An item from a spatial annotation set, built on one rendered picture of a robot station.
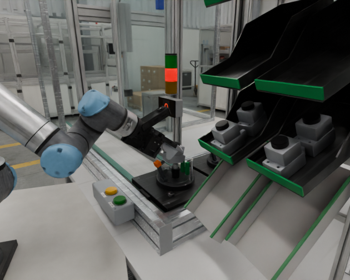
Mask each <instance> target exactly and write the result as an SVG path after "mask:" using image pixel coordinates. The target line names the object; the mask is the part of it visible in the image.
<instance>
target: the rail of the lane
mask: <svg viewBox="0 0 350 280"><path fill-rule="evenodd" d="M82 165H83V166H84V168H85V169H86V170H87V171H88V172H89V173H90V175H91V176H92V177H93V178H94V179H95V180H96V182H98V181H101V180H104V179H107V178H110V179H111V180H112V181H113V182H114V183H115V184H116V185H117V186H118V187H119V188H120V189H121V191H122V192H123V193H124V194H125V195H126V196H127V197H128V198H129V199H130V200H131V201H132V202H133V203H134V213H135V218H134V219H131V220H130V221H131V223H132V224H133V225H134V226H135V227H136V228H137V230H138V231H139V232H140V233H141V235H142V236H143V237H144V238H145V239H146V240H147V242H148V243H149V244H150V245H151V246H152V247H153V249H154V250H155V251H156V252H157V253H158V254H159V256H162V255H164V254H165V253H167V252H169V251H171V250H172V249H173V222H172V221H171V220H170V219H169V218H168V217H167V216H165V215H164V214H163V213H162V212H161V211H160V210H159V209H158V208H157V207H156V206H155V205H153V204H152V203H151V202H150V200H151V197H150V196H149V195H148V194H147V193H146V192H145V191H144V190H143V189H140V190H139V191H138V190H137V189H136V188H135V187H133V186H132V185H131V184H130V183H129V182H128V181H127V180H126V179H125V178H124V177H123V176H121V175H120V174H119V173H118V172H117V171H116V170H115V169H114V168H113V167H112V166H111V165H109V164H108V163H107V162H106V161H105V160H104V159H103V158H102V157H101V156H100V155H99V154H97V153H96V152H95V151H94V150H93V149H92V148H91V149H90V150H89V152H88V153H87V155H86V156H85V158H84V160H83V162H82Z"/></svg>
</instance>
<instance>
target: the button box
mask: <svg viewBox="0 0 350 280"><path fill-rule="evenodd" d="M108 187H116V188H117V193H115V194H112V195H108V194H106V192H105V190H106V189H107V188H108ZM92 188H93V196H94V198H95V199H96V200H97V202H98V203H99V204H100V206H101V207H102V208H103V210H104V211H105V212H106V214H107V215H108V217H109V218H110V219H111V221H112V222H113V223H114V225H115V226H117V225H119V224H122V223H124V222H126V221H129V220H131V219H134V218H135V213H134V203H133V202H132V201H131V200H130V199H129V198H128V197H127V196H126V195H125V194H124V193H123V192H122V191H121V189H120V188H119V187H118V186H117V185H116V184H115V183H114V182H113V181H112V180H111V179H110V178H107V179H104V180H101V181H98V182H94V183H92ZM116 196H125V198H126V202H125V203H124V204H114V203H113V199H114V197H116Z"/></svg>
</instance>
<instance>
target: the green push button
mask: <svg viewBox="0 0 350 280"><path fill-rule="evenodd" d="M125 202H126V198H125V196H116V197H114V199H113V203H114V204H124V203H125Z"/></svg>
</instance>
